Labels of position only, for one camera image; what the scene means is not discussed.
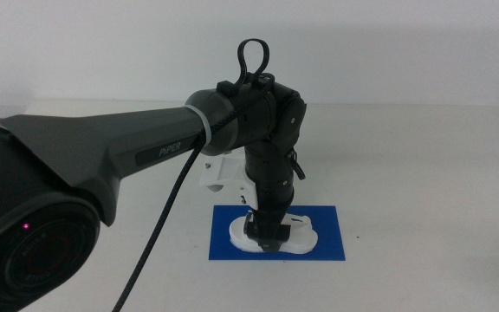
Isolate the white toy shoe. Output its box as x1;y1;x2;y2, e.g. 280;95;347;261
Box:
228;210;320;256

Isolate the blue rectangular mat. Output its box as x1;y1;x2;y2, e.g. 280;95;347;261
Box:
208;205;347;262

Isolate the short black cable loop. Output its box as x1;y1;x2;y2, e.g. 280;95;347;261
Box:
288;148;307;182

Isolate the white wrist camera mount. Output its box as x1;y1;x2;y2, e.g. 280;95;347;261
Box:
198;153;260;211

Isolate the long braided black cable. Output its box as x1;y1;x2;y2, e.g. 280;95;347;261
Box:
111;38;276;312

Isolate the white cable tie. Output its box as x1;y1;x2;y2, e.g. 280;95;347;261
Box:
183;103;213;149

